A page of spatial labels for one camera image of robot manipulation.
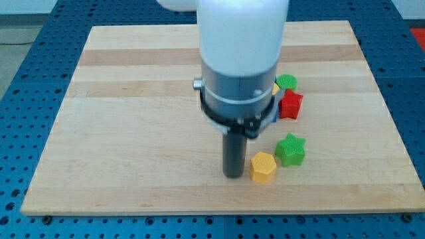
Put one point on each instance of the green circle block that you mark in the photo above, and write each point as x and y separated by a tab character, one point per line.
287	81

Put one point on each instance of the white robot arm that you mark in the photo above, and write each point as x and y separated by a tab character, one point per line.
240	43

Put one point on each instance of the red star block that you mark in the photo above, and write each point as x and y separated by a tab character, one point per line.
290	104

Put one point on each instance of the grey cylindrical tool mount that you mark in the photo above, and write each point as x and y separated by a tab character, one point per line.
238	104

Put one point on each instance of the wooden board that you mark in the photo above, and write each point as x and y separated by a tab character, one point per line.
130	138

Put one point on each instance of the blue perforated table plate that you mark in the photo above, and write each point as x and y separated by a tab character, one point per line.
33	98

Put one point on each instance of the yellow hexagon block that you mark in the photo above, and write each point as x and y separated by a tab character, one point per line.
262	167

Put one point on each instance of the blue block behind arm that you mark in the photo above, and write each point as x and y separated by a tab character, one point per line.
276	115

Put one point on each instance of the green star block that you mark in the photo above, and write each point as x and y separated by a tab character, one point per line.
290	150

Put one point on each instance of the yellow block behind arm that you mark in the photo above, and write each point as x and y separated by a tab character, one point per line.
276	89

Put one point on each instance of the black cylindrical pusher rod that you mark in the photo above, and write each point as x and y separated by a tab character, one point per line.
233	154

